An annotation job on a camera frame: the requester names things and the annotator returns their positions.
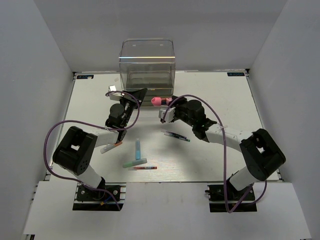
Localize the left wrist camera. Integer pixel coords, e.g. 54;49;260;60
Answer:
108;85;125;101

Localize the right blue table label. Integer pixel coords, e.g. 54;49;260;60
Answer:
227;72;245;77

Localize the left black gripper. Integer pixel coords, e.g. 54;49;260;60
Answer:
119;88;148;128

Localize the green highlighter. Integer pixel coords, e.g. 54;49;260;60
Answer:
122;158;148;168

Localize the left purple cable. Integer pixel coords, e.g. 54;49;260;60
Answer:
43;90;142;211

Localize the clear acrylic drawer organizer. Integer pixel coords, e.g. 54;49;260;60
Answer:
118;38;176;107

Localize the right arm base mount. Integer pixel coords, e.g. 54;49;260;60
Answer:
204;184;257;213

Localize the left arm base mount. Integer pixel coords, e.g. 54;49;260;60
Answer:
72;183;127;212

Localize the blue table label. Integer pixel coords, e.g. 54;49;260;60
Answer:
76;74;94;80
227;72;245;77

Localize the orange capped highlighter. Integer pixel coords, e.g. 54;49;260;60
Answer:
100;141;123;154

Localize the red pen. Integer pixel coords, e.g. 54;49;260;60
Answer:
129;166;158;171

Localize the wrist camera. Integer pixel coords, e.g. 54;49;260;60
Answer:
108;85;125;101
158;106;176;123

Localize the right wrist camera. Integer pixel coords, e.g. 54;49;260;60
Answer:
158;106;176;123

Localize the green pen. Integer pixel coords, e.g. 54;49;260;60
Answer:
164;133;190;142

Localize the pink capped marker tube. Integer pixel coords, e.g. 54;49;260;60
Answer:
151;96;172;107

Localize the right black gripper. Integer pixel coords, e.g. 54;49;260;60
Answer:
168;94;197;127

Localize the blue highlighter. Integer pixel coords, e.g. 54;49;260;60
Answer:
135;139;141;160

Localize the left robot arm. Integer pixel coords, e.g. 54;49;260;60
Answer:
52;88;148;200

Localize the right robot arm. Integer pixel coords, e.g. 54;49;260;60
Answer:
165;97;286;200

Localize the left blue table label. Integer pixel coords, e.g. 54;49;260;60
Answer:
76;74;94;80

